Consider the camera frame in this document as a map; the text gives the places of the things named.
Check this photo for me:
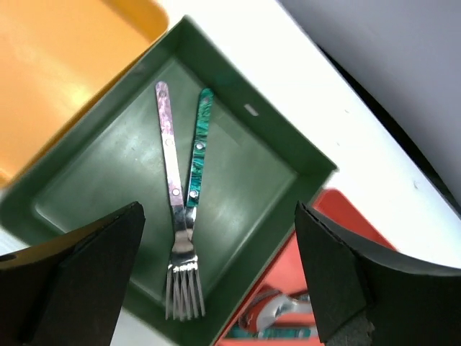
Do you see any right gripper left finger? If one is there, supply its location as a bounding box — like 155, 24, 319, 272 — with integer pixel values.
1, 202, 146, 345

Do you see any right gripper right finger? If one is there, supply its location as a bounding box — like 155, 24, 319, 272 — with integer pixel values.
295, 203, 460, 345

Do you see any teal handled spoon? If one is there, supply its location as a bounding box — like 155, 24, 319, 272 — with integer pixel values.
225, 326, 318, 340

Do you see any teal handled fork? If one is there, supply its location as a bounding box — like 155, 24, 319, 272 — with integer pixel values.
185, 88, 214, 240

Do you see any red paper box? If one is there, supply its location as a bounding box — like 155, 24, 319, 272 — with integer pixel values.
216, 188, 395, 345

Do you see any pink handled fork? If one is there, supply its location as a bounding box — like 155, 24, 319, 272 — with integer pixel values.
155, 81, 205, 321

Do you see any green paper box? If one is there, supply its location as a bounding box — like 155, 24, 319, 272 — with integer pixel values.
1, 17, 335, 345

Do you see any pink handled spoon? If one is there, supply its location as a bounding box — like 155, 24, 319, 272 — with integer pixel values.
238, 285, 313, 333

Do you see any yellow paper box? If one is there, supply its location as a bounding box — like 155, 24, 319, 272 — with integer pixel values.
1, 1, 169, 185

